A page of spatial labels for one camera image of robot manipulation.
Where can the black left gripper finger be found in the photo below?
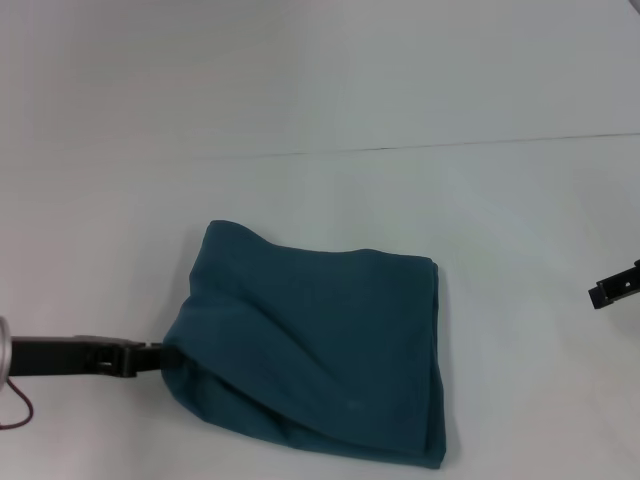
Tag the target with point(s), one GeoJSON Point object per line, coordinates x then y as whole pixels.
{"type": "Point", "coordinates": [152, 357]}

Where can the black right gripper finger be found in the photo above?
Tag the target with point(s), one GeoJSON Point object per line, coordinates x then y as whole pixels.
{"type": "Point", "coordinates": [615, 287]}

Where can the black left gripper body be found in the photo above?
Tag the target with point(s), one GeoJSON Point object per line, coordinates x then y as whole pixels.
{"type": "Point", "coordinates": [65, 356]}

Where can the teal blue t-shirt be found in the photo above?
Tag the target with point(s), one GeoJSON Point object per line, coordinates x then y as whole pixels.
{"type": "Point", "coordinates": [320, 350]}

